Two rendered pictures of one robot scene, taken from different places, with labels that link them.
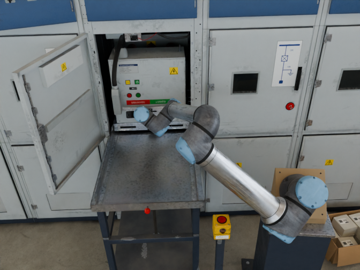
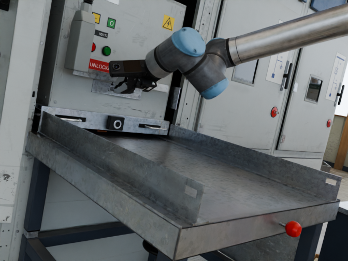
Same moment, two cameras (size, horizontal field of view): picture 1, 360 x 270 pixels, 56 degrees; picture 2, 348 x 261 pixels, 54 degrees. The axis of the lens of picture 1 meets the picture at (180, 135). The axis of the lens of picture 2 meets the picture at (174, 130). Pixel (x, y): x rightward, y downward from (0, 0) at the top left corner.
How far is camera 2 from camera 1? 172 cm
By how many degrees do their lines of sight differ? 48
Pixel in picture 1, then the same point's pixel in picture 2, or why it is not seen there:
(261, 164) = not seen: hidden behind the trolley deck
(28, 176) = not seen: outside the picture
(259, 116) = (248, 121)
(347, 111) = (306, 128)
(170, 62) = (168, 6)
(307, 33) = not seen: hidden behind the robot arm
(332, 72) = (305, 75)
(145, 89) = (121, 43)
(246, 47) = (256, 15)
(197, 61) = (206, 15)
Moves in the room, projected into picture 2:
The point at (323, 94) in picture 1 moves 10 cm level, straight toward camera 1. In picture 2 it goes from (296, 102) to (307, 104)
